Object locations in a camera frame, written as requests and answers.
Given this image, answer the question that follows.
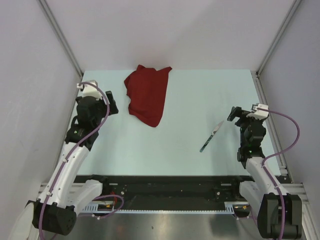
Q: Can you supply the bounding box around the aluminium frame post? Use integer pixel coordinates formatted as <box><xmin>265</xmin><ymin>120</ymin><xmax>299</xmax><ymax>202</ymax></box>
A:
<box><xmin>37</xmin><ymin>0</ymin><xmax>84</xmax><ymax>79</ymax></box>
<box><xmin>256</xmin><ymin>0</ymin><xmax>303</xmax><ymax>76</ymax></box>

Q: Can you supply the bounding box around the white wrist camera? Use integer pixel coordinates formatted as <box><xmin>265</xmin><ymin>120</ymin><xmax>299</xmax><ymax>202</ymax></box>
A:
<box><xmin>246</xmin><ymin>103</ymin><xmax>269</xmax><ymax>120</ymax></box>
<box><xmin>77</xmin><ymin>83</ymin><xmax>103</xmax><ymax>100</ymax></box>

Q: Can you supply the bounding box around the aluminium front frame rail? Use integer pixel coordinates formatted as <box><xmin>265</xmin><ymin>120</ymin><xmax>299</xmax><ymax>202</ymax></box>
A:
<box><xmin>37</xmin><ymin>182</ymin><xmax>307</xmax><ymax>203</ymax></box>

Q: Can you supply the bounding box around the red cloth napkin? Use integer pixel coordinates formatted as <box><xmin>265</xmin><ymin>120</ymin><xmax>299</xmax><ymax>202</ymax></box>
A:
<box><xmin>124</xmin><ymin>64</ymin><xmax>172</xmax><ymax>128</ymax></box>

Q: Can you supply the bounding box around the right aluminium frame post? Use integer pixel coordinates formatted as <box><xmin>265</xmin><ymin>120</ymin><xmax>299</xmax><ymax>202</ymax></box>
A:
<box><xmin>256</xmin><ymin>0</ymin><xmax>303</xmax><ymax>76</ymax></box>

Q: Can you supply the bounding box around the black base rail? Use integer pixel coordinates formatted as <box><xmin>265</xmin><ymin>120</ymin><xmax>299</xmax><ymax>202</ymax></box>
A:
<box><xmin>74</xmin><ymin>175</ymin><xmax>251</xmax><ymax>210</ymax></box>

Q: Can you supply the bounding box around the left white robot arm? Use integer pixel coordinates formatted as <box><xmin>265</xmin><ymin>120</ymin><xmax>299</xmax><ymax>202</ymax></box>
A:
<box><xmin>32</xmin><ymin>91</ymin><xmax>119</xmax><ymax>240</ymax></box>

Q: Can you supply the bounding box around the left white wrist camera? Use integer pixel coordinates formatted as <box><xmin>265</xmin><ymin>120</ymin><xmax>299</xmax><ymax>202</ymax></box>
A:
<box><xmin>77</xmin><ymin>83</ymin><xmax>103</xmax><ymax>100</ymax></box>

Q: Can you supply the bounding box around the knife with dark handle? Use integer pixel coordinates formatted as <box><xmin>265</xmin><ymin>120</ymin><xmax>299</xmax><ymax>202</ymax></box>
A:
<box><xmin>199</xmin><ymin>120</ymin><xmax>224</xmax><ymax>153</ymax></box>

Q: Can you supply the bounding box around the left aluminium frame post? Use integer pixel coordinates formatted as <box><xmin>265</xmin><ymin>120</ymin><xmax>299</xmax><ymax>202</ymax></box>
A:
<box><xmin>37</xmin><ymin>0</ymin><xmax>84</xmax><ymax>79</ymax></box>

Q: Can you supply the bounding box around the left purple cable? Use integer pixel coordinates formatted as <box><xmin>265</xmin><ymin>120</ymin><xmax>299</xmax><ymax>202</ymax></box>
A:
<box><xmin>37</xmin><ymin>82</ymin><xmax>125</xmax><ymax>238</ymax></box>

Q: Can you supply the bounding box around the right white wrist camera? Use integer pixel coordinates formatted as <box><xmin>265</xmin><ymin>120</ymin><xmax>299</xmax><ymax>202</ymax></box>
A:
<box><xmin>246</xmin><ymin>103</ymin><xmax>269</xmax><ymax>120</ymax></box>

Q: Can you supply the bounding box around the white cable duct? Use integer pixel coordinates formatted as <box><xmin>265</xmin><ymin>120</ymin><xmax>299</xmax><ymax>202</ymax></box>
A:
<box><xmin>81</xmin><ymin>201</ymin><xmax>249</xmax><ymax>216</ymax></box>

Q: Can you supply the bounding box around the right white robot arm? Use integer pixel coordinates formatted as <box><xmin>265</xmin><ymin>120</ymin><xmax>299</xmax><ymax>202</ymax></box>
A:
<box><xmin>227</xmin><ymin>103</ymin><xmax>302</xmax><ymax>240</ymax></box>

